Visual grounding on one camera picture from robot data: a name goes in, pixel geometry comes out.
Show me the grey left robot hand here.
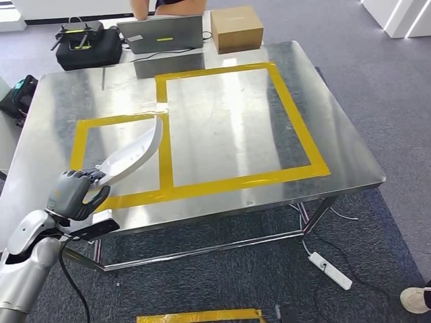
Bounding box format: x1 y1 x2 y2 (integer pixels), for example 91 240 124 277
45 168 111 223

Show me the white curved car part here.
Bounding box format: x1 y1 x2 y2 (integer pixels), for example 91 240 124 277
88 114 164 189

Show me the yellow tape on workbench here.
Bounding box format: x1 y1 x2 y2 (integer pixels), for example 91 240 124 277
69 61 332 213

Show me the stainless steel workbench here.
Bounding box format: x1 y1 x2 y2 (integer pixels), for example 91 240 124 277
0 40 387 274

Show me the white side desk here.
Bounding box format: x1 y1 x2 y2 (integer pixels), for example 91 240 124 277
0 77 21 182

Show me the black backpack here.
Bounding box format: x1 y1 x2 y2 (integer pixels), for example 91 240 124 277
0 74 38 129

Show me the black carry case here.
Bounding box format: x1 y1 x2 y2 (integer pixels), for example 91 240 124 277
55 28 123 72

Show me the grey laptop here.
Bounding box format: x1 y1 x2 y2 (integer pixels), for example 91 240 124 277
116 14 205 56

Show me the yellow floor tape outline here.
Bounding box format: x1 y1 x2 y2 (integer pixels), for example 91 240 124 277
136 308 267 323

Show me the person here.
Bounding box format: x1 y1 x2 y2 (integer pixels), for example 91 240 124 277
399 279 431 316
129 0 208 22

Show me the brown cardboard box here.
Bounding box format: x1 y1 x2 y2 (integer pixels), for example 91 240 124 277
210 5 264 55

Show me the white power strip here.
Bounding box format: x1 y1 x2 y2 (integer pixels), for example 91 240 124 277
308 251 354 291

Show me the white display plinth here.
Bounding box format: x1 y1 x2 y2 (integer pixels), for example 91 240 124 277
359 0 431 39

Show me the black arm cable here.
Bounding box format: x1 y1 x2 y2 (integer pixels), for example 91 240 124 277
58 235 91 323

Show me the white floor cable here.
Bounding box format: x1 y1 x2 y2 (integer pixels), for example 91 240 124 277
288 201 359 258

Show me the black floor cable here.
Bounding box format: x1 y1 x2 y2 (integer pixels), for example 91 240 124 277
313 229 410 323

